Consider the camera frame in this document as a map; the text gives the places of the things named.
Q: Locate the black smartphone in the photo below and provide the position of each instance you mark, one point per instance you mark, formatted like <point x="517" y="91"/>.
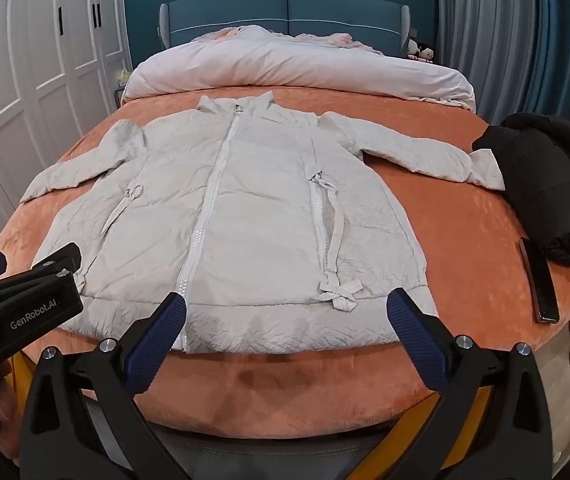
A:
<point x="540" y="280"/>

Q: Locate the grey curtain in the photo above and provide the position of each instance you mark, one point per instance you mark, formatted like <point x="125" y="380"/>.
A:
<point x="485" y="25"/>

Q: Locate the black padded jacket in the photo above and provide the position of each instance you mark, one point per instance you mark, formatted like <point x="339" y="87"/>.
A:
<point x="550" y="185"/>

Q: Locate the orange bed blanket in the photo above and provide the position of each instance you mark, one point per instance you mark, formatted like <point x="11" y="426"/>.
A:
<point x="465" y="240"/>

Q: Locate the plush toy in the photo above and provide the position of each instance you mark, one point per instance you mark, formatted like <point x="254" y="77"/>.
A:
<point x="420" y="51"/>

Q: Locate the white wardrobe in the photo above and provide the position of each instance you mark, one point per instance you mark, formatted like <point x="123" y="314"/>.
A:
<point x="30" y="90"/>

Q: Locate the white padded jacket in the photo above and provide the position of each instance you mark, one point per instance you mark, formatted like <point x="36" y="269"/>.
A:
<point x="265" y="210"/>

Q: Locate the grey bed base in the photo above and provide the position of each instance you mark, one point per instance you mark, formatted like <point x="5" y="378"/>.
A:
<point x="265" y="452"/>

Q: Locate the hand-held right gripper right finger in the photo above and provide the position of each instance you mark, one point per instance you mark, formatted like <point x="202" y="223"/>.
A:
<point x="415" y="342"/>

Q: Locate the blue padded headboard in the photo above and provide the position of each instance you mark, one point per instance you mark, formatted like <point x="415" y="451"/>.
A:
<point x="285" y="10"/>

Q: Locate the person's left hand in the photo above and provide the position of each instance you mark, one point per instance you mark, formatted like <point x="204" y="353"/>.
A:
<point x="5" y="395"/>

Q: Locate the small pale object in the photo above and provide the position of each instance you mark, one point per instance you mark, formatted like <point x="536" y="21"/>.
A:
<point x="124" y="76"/>

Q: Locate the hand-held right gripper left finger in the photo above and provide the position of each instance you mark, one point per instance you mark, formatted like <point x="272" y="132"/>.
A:
<point x="157" y="342"/>

